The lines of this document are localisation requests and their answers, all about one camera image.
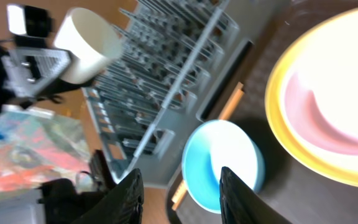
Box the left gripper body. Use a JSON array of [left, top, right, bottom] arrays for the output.
[[0, 52, 21, 103]]

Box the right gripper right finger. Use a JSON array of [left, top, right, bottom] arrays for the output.
[[219, 167, 290, 224]]

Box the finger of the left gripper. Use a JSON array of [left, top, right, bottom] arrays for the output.
[[7, 48, 71, 96], [37, 78, 95, 103]]

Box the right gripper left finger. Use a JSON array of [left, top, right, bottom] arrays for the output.
[[73, 169, 144, 224]]

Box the white cup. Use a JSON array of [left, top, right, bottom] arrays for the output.
[[53, 7, 123, 85]]

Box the white pink bowl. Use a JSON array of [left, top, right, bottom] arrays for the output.
[[277, 8, 358, 173]]

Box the grey dishwasher rack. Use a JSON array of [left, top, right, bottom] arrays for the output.
[[83, 0, 286, 188]]

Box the wooden chopstick left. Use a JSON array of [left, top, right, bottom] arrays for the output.
[[171, 81, 244, 208]]

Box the wooden chopstick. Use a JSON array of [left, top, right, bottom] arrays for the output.
[[172, 88, 246, 212], [171, 81, 244, 208]]

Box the wooden chopstick right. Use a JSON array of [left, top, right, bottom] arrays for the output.
[[172, 88, 246, 212]]

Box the brown serving tray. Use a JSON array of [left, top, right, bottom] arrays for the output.
[[173, 18, 358, 223]]

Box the blue bowl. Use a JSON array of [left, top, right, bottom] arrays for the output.
[[181, 119, 265, 214]]

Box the yellow plate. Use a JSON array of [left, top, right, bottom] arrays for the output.
[[259, 1, 358, 187]]

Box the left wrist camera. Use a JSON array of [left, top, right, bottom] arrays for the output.
[[6, 4, 53, 38]]

